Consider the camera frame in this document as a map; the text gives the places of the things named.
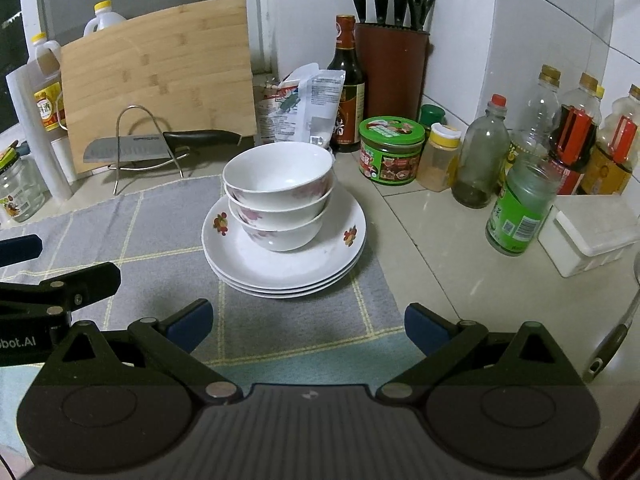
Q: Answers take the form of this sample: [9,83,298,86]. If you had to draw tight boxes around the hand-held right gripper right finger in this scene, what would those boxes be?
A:
[375,302,584,404]

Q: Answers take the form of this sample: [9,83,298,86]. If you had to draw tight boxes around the metal wire rack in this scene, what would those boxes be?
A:
[112,104,194,196]

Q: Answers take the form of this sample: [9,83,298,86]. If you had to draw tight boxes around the green round tin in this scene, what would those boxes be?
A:
[358,115,426,187]

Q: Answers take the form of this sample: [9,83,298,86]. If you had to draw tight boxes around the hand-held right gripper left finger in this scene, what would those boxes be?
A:
[47,299,244,404]

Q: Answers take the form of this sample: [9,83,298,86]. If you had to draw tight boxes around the white jug yellow cap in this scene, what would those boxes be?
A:
[82,0,129,37]

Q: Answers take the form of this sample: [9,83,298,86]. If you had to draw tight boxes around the white printed plastic bag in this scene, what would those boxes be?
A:
[280,62,347,149]

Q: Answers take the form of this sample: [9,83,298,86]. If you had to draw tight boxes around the white fruit print plate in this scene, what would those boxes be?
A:
[203,245,366,289]
[209,259,364,300]
[201,192,368,277]

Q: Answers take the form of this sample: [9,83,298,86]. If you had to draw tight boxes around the white floral bowl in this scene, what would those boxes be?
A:
[227,180,335,231]
[238,207,326,253]
[222,142,335,211]

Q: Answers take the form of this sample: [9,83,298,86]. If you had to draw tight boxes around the dark soy sauce bottle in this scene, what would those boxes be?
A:
[327,14,366,154]

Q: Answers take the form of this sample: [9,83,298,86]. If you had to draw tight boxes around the clear bottle gold cap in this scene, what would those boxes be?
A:
[499,64,562,187]

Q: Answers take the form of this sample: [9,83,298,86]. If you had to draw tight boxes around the metal ladle handle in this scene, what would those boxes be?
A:
[582,249,640,382]

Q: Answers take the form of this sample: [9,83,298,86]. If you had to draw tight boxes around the glass jar green lid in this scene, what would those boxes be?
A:
[0,144,47,224]

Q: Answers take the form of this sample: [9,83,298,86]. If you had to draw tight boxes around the grey teal patterned mat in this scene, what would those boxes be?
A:
[0,174,432,443]

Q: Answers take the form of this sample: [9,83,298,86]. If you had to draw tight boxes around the green label glass jar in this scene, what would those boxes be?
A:
[485,157,561,257]

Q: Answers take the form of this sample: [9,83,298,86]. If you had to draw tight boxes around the red white snack bag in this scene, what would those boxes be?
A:
[254,74,303,147]

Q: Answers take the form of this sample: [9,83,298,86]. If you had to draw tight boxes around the bamboo cutting board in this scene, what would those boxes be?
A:
[59,0,254,177]

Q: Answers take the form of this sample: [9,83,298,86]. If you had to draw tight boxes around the thick white plastic roll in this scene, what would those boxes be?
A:
[5,67,77,202]

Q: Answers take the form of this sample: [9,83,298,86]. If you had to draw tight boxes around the oil bottle yellow label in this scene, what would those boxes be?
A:
[29,32,67,134]

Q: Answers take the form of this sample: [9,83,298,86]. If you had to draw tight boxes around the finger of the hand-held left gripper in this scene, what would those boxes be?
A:
[0,261,123,322]
[0,234,44,269]

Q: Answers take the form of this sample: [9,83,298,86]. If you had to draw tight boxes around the brown knife block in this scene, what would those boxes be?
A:
[354,22,431,122]

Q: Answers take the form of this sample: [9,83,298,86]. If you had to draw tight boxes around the glass bottle red cap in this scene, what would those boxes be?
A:
[452,93,511,210]

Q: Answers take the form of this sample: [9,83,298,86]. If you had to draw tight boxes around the black handled scissors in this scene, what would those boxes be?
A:
[408,0,439,31]

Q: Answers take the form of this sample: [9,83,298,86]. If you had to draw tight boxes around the spice jar yellow cap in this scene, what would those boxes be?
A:
[416,123,461,193]

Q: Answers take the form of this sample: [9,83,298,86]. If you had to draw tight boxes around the white plastic box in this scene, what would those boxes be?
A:
[537,194,640,279]

